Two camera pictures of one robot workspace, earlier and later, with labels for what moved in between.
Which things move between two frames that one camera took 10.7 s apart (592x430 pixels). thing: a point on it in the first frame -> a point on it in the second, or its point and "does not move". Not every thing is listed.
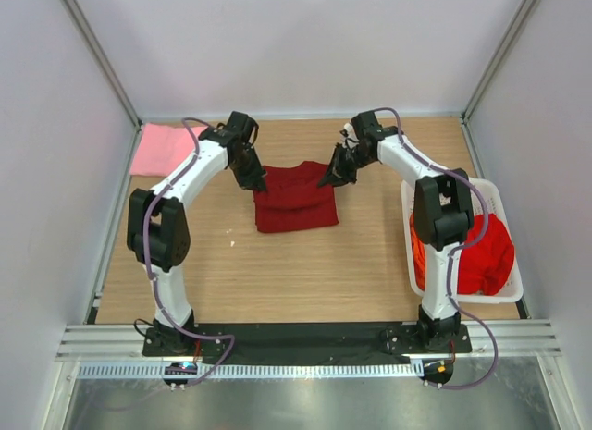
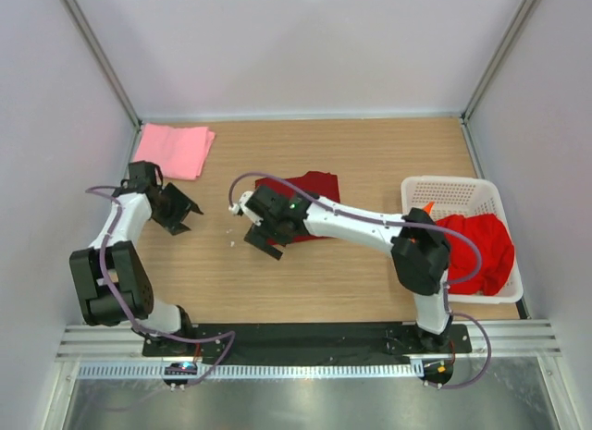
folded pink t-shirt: x=161 y=150 does not move
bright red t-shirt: x=487 y=267 does not move
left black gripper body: x=248 y=172 -> x=163 y=212
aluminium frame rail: x=92 y=341 does not move
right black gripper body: x=347 y=164 -> x=269 y=225
